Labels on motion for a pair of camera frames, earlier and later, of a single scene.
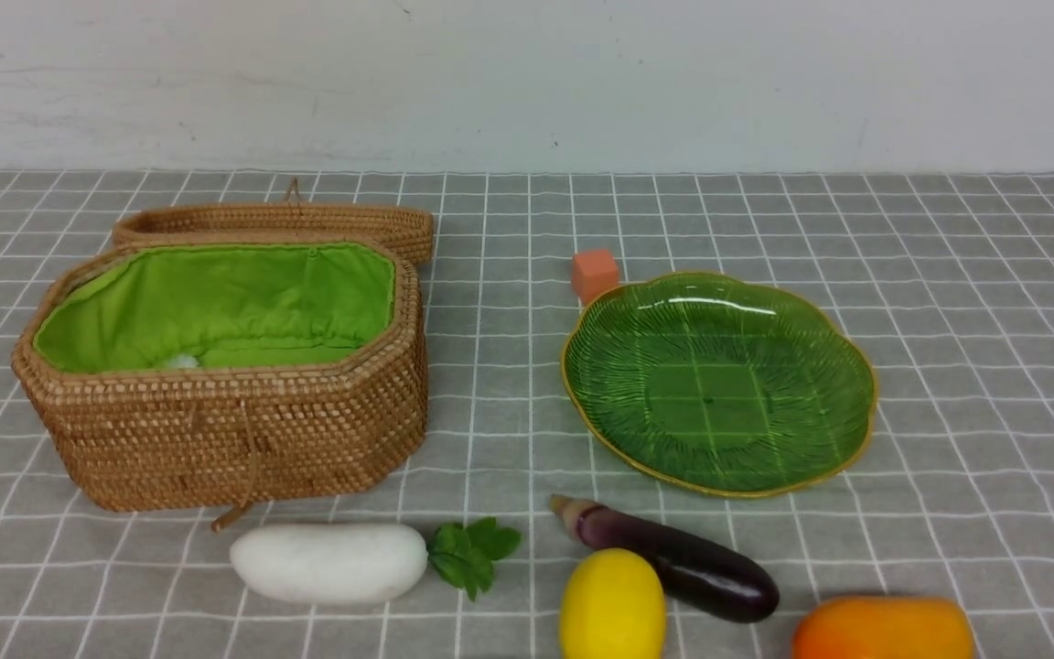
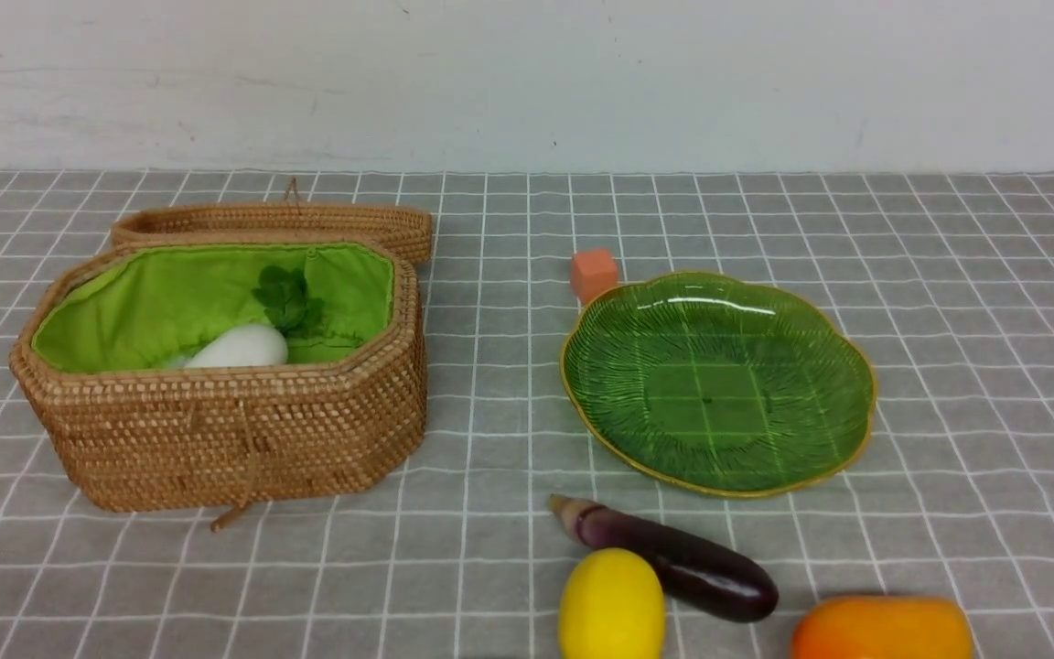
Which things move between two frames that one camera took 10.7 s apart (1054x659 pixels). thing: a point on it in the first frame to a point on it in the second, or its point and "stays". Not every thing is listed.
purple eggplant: x=692 y=570 stays
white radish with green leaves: x=330 y=563 to x=289 y=313
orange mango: x=883 y=627 stays
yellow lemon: x=612 y=607 stays
